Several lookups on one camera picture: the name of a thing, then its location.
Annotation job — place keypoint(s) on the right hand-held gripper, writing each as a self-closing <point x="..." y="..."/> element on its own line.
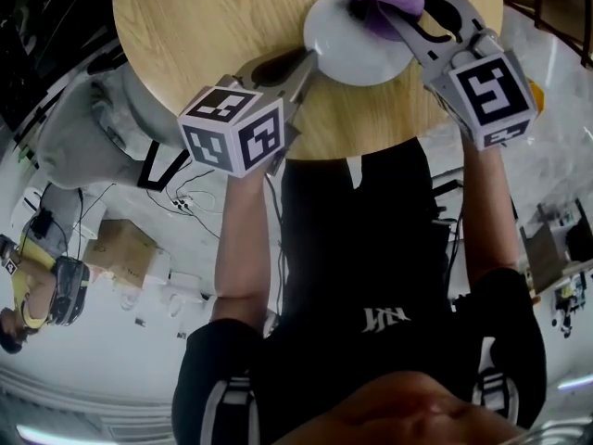
<point x="491" y="95"/>

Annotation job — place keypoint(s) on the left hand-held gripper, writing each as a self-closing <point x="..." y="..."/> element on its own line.
<point x="231" y="128"/>

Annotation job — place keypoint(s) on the white plate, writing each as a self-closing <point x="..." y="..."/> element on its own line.
<point x="352" y="49"/>

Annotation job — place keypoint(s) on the person's left forearm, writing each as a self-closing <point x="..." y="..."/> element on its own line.
<point x="243" y="248"/>

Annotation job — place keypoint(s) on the person's right forearm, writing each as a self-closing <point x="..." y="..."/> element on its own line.
<point x="488" y="211"/>

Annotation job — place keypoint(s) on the dark wooden chair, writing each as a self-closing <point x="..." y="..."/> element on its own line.
<point x="556" y="12"/>

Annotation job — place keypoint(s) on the orange object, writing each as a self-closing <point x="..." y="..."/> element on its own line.
<point x="537" y="97"/>

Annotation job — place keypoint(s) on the white power strip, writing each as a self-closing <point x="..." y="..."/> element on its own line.
<point x="183" y="203"/>

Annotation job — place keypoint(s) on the person's black shirt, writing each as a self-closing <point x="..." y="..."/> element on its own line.
<point x="361" y="258"/>

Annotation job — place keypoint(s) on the grey upholstered chair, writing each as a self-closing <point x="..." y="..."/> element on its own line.
<point x="88" y="123"/>

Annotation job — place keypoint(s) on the cardboard box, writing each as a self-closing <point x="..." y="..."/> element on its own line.
<point x="122" y="248"/>

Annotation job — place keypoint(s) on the person's chin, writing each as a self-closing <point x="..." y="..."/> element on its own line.
<point x="407" y="410"/>

